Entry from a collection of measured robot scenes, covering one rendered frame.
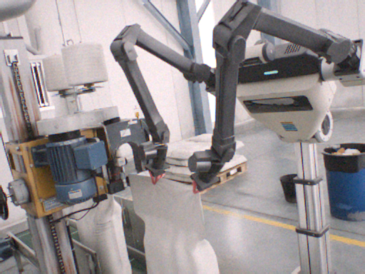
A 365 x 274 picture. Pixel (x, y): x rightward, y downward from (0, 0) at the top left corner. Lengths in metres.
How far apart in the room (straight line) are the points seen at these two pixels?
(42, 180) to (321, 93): 1.15
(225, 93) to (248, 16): 0.22
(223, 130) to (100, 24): 5.54
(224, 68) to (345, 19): 8.59
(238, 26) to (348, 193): 2.67
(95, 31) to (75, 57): 5.01
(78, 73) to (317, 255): 1.36
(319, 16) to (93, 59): 8.67
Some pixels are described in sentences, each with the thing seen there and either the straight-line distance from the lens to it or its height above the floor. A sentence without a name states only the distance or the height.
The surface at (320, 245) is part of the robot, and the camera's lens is 1.73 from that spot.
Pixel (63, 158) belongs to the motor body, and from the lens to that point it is 1.27.
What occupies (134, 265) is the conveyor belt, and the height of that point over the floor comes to 0.38.
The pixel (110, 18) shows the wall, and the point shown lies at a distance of 6.57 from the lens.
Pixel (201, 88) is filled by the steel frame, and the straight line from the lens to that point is 7.28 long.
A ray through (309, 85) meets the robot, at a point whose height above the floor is 1.39.
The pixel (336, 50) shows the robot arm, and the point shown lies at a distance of 1.10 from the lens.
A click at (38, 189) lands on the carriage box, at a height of 1.14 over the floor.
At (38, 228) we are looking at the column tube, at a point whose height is 0.97.
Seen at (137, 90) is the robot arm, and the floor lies 1.47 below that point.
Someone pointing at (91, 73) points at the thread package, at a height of 1.57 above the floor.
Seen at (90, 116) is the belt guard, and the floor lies 1.40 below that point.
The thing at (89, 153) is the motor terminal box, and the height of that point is 1.28.
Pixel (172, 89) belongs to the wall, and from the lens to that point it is 7.17.
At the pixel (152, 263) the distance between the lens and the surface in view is 1.59.
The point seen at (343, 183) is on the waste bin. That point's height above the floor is 0.37.
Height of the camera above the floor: 1.46
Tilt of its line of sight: 9 degrees down
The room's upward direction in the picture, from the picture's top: 9 degrees counter-clockwise
